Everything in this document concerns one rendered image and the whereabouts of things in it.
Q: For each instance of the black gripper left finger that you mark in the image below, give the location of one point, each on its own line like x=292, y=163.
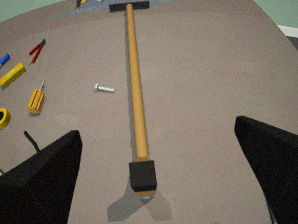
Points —
x=40, y=190

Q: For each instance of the red-handled pliers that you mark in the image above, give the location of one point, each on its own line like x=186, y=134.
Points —
x=37, y=49

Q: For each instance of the silver metal bolt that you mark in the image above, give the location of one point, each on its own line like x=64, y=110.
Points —
x=105, y=89

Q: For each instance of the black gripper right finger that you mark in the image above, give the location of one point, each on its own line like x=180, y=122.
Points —
x=273, y=155

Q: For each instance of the yellow-handled screwdriver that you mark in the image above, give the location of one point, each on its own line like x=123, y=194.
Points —
x=37, y=98

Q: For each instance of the long-handled scraper with wooden pole and dark square blade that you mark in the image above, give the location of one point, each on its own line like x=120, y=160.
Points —
x=141, y=172

